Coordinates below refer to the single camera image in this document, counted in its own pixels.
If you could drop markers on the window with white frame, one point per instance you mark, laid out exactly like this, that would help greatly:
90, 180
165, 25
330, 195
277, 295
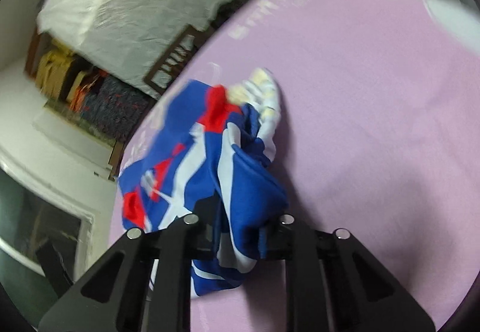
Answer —
27, 222

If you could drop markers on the pink bed sheet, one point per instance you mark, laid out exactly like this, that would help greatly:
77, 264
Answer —
379, 130

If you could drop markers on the dark patterned fabric stack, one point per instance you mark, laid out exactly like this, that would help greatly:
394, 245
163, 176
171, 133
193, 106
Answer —
111, 106

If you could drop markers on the dark wooden chair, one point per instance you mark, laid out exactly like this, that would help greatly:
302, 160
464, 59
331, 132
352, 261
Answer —
168, 68

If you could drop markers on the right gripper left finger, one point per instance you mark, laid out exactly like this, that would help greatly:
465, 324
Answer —
188, 238

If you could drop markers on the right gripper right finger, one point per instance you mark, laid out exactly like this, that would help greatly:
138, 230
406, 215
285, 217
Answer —
294, 242

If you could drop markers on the blue red white jacket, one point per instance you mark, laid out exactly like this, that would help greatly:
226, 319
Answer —
215, 141

